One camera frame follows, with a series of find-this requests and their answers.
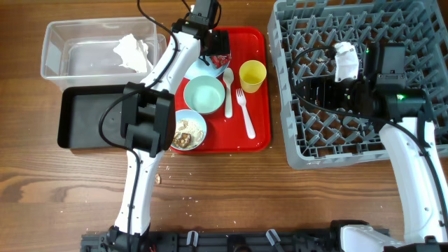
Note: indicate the black waste tray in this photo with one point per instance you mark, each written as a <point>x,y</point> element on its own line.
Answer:
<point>81,110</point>

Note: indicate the green bowl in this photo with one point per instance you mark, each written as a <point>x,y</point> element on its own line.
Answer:
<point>204,94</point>

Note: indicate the grey dishwasher rack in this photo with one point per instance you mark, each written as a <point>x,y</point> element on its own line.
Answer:
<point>298,31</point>

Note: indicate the light blue plate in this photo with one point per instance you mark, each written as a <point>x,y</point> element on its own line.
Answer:
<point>199,68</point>

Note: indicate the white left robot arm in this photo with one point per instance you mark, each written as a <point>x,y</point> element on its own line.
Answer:
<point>148,119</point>

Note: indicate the cream plastic fork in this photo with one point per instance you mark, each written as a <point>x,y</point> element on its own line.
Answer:
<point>241,100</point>

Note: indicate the yellow plastic cup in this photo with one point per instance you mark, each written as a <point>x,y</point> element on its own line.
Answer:
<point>252,74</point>

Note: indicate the red plastic tray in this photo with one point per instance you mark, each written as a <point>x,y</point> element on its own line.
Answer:
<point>228,135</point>

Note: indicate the red snack wrapper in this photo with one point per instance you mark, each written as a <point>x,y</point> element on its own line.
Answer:
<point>220,60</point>

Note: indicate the food scraps with rice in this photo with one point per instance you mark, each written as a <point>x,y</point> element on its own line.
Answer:
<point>188,134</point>

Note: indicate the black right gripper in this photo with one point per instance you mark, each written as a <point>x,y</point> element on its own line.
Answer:
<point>318,85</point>

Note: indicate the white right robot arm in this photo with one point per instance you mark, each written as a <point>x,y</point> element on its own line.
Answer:
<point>375,89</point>

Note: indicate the clear plastic bin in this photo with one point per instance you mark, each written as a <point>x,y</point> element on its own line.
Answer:
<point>80,52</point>

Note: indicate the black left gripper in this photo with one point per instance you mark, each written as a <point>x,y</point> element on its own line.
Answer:
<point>222,43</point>

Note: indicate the cream plastic spoon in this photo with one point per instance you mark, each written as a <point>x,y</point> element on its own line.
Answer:
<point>228,78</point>

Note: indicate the white napkin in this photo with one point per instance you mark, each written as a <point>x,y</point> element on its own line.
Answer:
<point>134,54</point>

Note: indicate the light blue bowl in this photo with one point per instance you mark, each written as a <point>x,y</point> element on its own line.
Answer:
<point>187,113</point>

